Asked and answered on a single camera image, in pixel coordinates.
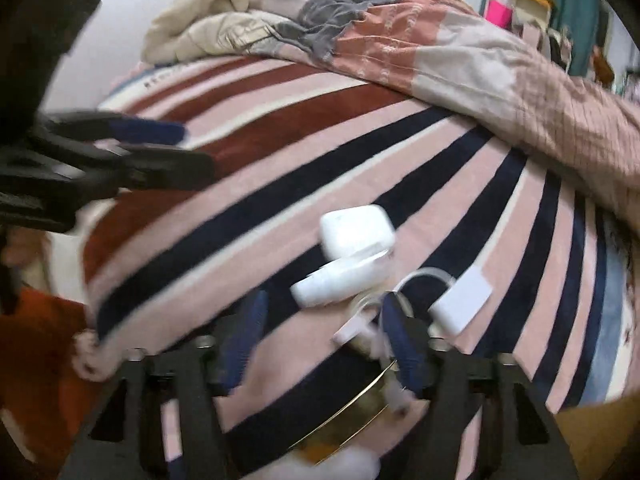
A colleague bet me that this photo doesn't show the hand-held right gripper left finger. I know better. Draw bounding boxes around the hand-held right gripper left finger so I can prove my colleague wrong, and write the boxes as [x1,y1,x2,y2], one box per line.
[59,288,271,480]

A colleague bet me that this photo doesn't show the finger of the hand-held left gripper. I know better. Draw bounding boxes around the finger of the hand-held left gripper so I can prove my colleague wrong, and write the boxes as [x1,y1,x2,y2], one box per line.
[47,110,190,147]
[75,142,217,192]

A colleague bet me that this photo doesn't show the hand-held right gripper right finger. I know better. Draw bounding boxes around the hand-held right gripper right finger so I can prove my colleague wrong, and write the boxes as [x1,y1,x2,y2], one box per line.
[381,294,581,480]

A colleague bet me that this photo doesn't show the white cable adapter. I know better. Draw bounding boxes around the white cable adapter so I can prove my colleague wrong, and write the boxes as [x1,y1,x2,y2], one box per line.
[332,266,493,356]

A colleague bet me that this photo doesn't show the white power adapter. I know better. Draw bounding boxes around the white power adapter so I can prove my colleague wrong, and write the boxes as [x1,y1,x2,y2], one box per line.
[291,250,392,308]

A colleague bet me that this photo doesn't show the round gold tin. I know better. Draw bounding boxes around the round gold tin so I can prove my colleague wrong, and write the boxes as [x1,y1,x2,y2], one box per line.
[287,360,401,466]

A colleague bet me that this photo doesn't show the white charger block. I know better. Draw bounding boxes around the white charger block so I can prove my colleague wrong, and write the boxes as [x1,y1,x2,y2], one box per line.
[320,205,397,262]

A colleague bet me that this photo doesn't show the cream cloth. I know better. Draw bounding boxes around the cream cloth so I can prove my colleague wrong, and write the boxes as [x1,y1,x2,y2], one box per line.
[141,0,301,65]

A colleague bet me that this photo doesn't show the striped blanket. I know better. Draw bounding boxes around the striped blanket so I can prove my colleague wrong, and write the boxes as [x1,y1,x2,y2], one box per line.
[82,55,632,476]

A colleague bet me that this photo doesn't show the orange cloth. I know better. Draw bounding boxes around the orange cloth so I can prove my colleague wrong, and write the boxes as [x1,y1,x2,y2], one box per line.
[0,287,101,480]

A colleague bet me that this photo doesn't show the pink patchwork quilt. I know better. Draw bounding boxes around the pink patchwork quilt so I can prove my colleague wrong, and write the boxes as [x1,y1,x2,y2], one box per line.
[247,0,640,231]

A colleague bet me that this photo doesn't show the pink box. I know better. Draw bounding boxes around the pink box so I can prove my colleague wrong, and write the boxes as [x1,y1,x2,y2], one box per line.
[486,0,513,28]

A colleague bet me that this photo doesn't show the wooden shelf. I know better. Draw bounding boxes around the wooden shelf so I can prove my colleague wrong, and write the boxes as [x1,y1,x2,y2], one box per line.
[482,0,556,36]

